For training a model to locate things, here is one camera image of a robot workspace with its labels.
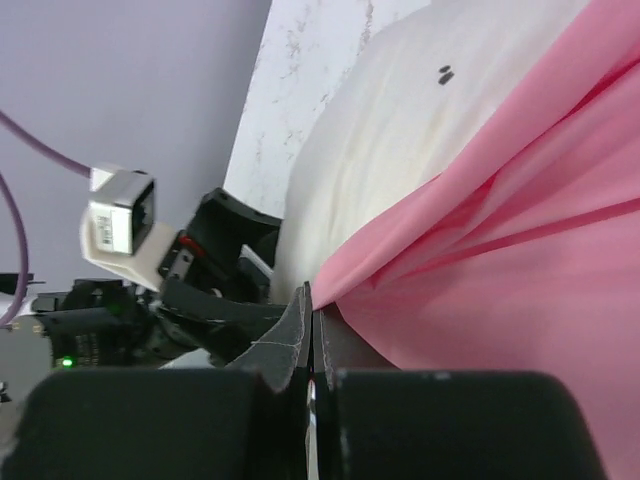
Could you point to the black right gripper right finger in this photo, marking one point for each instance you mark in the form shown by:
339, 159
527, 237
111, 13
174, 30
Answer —
336, 346

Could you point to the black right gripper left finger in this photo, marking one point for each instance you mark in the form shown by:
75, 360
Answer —
282, 353

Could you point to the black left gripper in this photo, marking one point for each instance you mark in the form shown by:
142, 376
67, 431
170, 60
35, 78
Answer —
216, 279

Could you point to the pink satin pillowcase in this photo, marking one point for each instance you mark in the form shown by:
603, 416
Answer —
520, 247

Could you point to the white pillow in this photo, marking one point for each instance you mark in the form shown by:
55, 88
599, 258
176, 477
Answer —
390, 125

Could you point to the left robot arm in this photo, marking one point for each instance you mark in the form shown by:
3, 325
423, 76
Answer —
97, 323

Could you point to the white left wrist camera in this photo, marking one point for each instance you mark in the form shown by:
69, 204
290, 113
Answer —
122, 222

